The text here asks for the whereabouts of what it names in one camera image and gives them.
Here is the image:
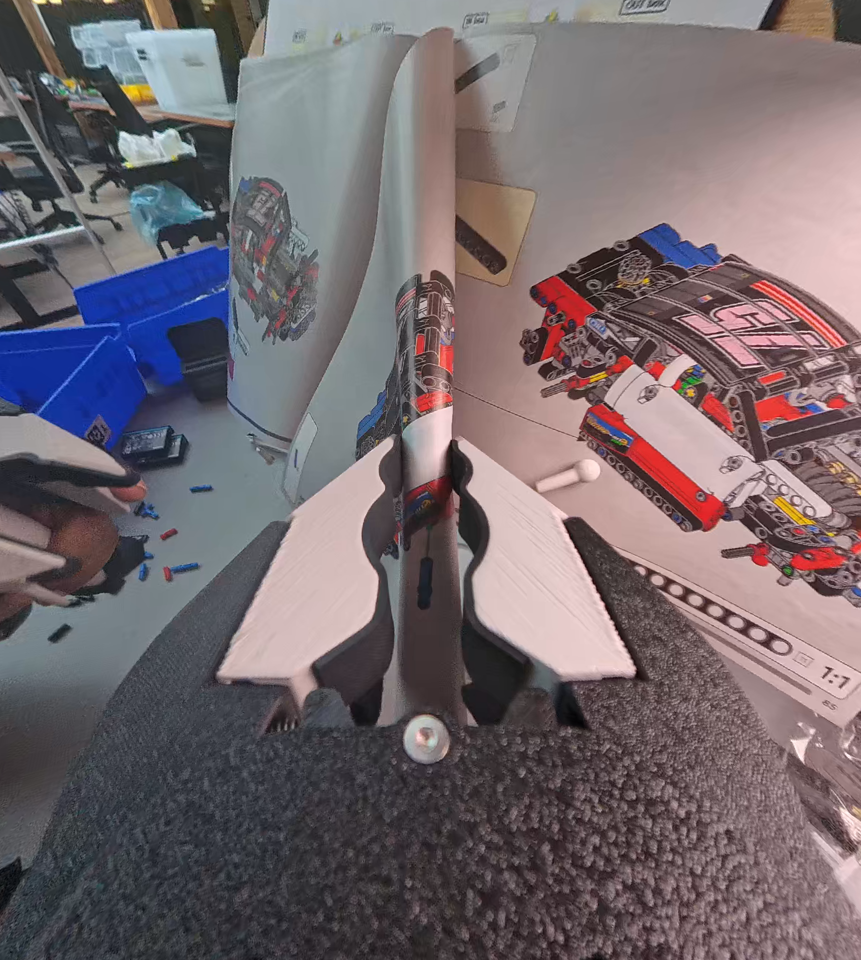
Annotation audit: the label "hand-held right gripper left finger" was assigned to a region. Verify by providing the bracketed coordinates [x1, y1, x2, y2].
[216, 437, 403, 726]

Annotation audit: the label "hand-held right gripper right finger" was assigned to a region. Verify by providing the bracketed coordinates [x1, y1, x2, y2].
[450, 437, 638, 726]

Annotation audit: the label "toy car instruction booklet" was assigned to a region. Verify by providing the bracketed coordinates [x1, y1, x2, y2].
[226, 22, 861, 729]

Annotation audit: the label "person's left hand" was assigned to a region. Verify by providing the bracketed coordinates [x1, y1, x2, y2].
[0, 480, 148, 624]

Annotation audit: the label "scattered brick pins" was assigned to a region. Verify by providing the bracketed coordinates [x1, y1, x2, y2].
[46, 480, 214, 646]

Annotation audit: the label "blue plastic bin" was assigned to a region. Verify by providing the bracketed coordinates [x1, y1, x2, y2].
[0, 322, 148, 451]
[72, 246, 233, 387]

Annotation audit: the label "white plastic peg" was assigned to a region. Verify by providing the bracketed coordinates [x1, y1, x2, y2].
[534, 459, 601, 495]

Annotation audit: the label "black power adapter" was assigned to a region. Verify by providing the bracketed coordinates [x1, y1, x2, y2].
[119, 425, 190, 461]

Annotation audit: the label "black box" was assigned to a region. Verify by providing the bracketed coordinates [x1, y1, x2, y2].
[166, 318, 231, 402]

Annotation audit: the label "teal plastic bag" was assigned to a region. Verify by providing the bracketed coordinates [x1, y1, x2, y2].
[129, 182, 207, 245]

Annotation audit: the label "silver metal rod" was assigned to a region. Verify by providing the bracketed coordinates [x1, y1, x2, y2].
[0, 22, 118, 277]

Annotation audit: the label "black office chair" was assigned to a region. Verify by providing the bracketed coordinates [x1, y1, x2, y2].
[89, 66, 210, 204]
[25, 71, 124, 234]

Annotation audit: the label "white plastic bag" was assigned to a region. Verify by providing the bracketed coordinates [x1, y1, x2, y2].
[117, 129, 198, 168]

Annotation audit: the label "clear plastic bag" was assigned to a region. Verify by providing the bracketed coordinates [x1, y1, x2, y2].
[784, 686, 861, 909]

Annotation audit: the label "white storage box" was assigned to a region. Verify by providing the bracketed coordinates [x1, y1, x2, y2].
[126, 28, 223, 112]

